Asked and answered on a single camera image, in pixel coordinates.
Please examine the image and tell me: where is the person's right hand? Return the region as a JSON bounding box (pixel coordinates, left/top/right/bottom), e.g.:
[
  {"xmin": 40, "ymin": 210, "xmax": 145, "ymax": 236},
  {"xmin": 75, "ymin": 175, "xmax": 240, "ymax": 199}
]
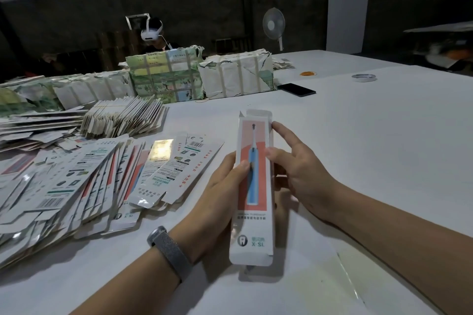
[{"xmin": 266, "ymin": 121, "xmax": 347, "ymax": 223}]

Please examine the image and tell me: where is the person's left hand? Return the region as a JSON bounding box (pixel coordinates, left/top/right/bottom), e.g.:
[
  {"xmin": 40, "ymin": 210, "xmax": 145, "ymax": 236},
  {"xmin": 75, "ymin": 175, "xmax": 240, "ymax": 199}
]
[{"xmin": 171, "ymin": 152, "xmax": 252, "ymax": 262}]

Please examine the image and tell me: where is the toothbrush carton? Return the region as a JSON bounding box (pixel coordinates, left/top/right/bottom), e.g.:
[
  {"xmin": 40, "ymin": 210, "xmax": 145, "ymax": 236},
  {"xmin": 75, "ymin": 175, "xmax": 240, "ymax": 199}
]
[{"xmin": 228, "ymin": 109, "xmax": 276, "ymax": 268}]

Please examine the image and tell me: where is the fanned stack of white cartons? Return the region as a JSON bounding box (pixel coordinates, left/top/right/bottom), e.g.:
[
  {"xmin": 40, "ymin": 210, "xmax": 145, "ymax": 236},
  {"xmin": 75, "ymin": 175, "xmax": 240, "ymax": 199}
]
[{"xmin": 80, "ymin": 95, "xmax": 169, "ymax": 139}]

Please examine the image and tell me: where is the pile of cartons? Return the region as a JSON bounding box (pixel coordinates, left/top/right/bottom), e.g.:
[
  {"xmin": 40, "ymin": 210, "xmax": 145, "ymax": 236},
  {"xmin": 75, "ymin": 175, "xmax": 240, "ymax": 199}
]
[{"xmin": 0, "ymin": 100, "xmax": 225, "ymax": 271}]

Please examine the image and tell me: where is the person's right forearm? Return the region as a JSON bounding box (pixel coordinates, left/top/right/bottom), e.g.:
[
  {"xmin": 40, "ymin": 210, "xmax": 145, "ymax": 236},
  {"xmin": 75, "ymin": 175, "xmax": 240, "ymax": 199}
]
[{"xmin": 325, "ymin": 194, "xmax": 473, "ymax": 315}]

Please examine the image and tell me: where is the grey band wristwatch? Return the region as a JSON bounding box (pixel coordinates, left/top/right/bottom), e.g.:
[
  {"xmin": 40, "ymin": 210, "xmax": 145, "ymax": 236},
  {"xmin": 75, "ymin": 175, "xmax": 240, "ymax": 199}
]
[{"xmin": 146, "ymin": 224, "xmax": 195, "ymax": 283}]

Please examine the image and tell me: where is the black smartphone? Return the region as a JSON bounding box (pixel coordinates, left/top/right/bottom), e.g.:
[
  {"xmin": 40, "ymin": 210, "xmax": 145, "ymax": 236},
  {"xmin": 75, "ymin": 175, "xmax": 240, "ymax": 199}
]
[{"xmin": 277, "ymin": 82, "xmax": 317, "ymax": 98}]

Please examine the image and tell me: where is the small white paper stack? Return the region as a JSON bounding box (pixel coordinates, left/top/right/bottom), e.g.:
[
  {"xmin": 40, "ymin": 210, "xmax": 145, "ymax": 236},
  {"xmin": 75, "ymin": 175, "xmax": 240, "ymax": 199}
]
[{"xmin": 272, "ymin": 58, "xmax": 295, "ymax": 71}]

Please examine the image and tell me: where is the green printed wrapped bundle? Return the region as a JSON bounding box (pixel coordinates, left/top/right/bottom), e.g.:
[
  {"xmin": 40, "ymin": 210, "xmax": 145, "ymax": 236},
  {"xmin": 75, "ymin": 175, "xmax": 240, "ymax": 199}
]
[{"xmin": 126, "ymin": 45, "xmax": 205, "ymax": 104}]

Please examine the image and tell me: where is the dark wooden chair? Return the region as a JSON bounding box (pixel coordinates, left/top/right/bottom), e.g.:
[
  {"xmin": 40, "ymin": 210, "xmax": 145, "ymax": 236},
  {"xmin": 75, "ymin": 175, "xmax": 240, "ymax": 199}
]
[{"xmin": 213, "ymin": 35, "xmax": 251, "ymax": 54}]

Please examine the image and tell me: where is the white standing fan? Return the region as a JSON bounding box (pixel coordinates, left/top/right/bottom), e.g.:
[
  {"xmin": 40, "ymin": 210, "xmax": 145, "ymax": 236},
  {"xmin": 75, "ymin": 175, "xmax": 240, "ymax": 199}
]
[{"xmin": 262, "ymin": 7, "xmax": 287, "ymax": 52}]

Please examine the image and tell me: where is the white board panel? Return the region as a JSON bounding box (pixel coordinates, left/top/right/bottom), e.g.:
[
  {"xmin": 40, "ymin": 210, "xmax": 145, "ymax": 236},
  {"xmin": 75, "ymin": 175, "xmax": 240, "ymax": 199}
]
[{"xmin": 326, "ymin": 0, "xmax": 372, "ymax": 55}]

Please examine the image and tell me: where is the cluttered side table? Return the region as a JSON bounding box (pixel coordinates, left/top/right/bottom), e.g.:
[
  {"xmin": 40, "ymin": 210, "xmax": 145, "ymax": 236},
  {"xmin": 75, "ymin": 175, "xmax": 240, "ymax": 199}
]
[{"xmin": 404, "ymin": 22, "xmax": 473, "ymax": 76}]

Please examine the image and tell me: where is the row of white wrapped bundles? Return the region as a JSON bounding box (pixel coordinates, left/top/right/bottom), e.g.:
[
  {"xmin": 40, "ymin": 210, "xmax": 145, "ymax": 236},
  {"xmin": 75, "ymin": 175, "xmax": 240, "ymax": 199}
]
[{"xmin": 0, "ymin": 71, "xmax": 136, "ymax": 116}]

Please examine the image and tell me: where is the white strapped wrapped bundle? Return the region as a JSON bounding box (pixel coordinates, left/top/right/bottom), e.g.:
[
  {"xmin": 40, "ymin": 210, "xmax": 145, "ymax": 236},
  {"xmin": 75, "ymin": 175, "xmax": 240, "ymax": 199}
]
[{"xmin": 199, "ymin": 48, "xmax": 276, "ymax": 100}]

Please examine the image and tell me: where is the white head-mounted camera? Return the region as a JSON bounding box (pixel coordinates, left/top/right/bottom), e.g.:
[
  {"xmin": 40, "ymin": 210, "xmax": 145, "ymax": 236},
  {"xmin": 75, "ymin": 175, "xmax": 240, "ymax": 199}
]
[{"xmin": 126, "ymin": 13, "xmax": 164, "ymax": 41}]

